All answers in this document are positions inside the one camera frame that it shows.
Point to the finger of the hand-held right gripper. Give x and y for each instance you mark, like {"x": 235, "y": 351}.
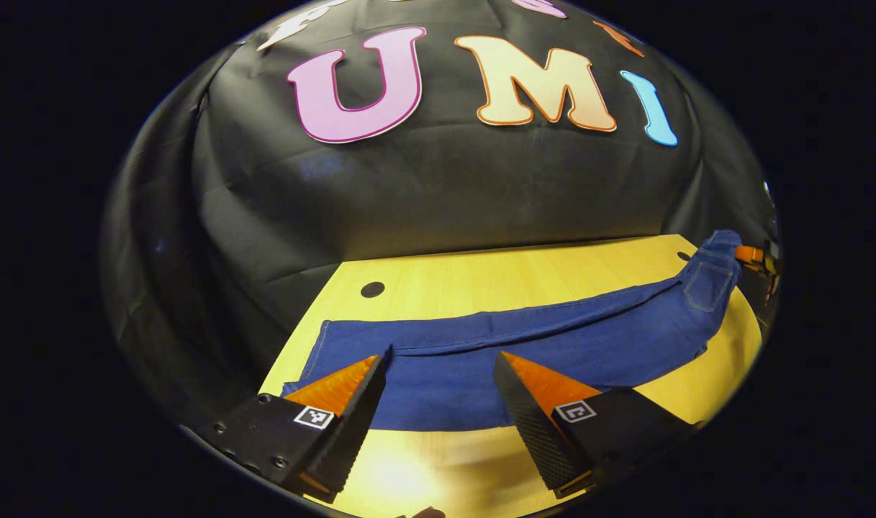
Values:
{"x": 750, "y": 255}

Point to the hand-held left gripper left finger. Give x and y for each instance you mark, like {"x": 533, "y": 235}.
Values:
{"x": 348, "y": 439}

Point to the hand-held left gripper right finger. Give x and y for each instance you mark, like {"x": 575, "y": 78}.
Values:
{"x": 531, "y": 432}

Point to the blue jeans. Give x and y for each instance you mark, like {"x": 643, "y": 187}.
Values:
{"x": 466, "y": 381}

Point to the black backdrop cloth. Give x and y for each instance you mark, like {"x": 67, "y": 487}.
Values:
{"x": 438, "y": 194}

